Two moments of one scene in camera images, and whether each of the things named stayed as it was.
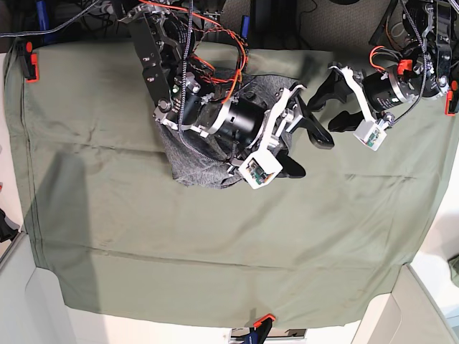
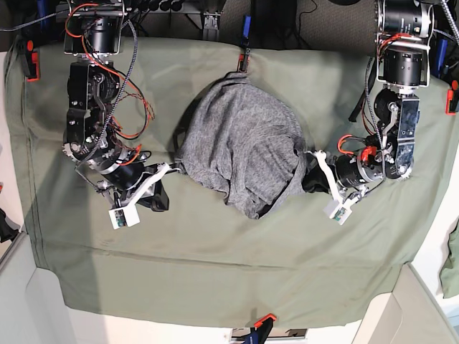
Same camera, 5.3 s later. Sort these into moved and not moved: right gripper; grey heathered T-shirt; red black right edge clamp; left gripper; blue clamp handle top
Moved: left gripper; grey heathered T-shirt; right gripper
Not moved: red black right edge clamp; blue clamp handle top
